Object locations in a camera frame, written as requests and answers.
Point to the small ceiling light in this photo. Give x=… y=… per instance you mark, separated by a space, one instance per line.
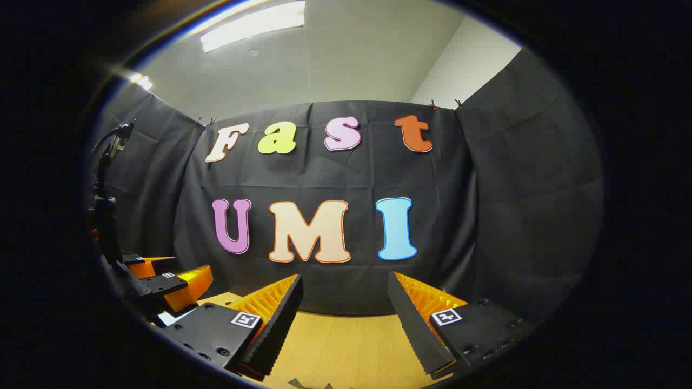
x=141 y=81

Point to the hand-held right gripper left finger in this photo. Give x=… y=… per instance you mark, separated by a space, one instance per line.
x=278 y=329

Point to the black backdrop cloth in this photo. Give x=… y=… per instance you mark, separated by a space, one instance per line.
x=346 y=178

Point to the long ceiling light panel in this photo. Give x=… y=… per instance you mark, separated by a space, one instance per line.
x=254 y=24

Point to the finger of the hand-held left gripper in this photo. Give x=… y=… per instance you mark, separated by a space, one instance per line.
x=141 y=267
x=162 y=284

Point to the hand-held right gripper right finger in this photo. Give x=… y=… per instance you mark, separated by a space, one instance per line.
x=416 y=329

